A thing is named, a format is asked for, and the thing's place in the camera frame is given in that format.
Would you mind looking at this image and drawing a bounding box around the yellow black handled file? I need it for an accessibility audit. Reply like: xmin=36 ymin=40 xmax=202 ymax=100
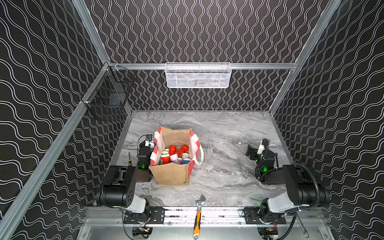
xmin=128 ymin=153 xmax=132 ymax=167

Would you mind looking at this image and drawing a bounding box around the jute and red tote bag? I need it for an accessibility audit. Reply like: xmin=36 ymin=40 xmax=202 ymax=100
xmin=149 ymin=126 xmax=204 ymax=186

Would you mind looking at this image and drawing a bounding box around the red flashlight back row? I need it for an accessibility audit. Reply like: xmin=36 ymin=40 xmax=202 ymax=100
xmin=176 ymin=145 xmax=189 ymax=157

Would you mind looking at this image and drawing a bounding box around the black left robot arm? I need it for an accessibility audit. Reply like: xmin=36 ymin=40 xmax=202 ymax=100
xmin=96 ymin=134 xmax=156 ymax=223

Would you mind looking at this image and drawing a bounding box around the silver combination wrench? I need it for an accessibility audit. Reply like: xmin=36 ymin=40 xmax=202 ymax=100
xmin=296 ymin=215 xmax=310 ymax=239

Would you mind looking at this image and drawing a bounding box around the orange handled adjustable wrench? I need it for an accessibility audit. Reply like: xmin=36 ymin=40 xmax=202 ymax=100
xmin=193 ymin=195 xmax=206 ymax=240

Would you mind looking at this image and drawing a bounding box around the white wire mesh basket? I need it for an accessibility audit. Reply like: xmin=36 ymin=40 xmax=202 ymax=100
xmin=165 ymin=62 xmax=232 ymax=89

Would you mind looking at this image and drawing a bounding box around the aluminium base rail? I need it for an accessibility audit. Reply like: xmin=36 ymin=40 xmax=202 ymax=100
xmin=80 ymin=206 xmax=328 ymax=227

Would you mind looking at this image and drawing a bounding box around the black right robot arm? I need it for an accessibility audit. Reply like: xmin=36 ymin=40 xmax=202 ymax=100
xmin=246 ymin=139 xmax=330 ymax=224

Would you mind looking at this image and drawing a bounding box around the black wire mesh basket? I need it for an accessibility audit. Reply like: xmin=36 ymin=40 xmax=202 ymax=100
xmin=82 ymin=62 xmax=132 ymax=122

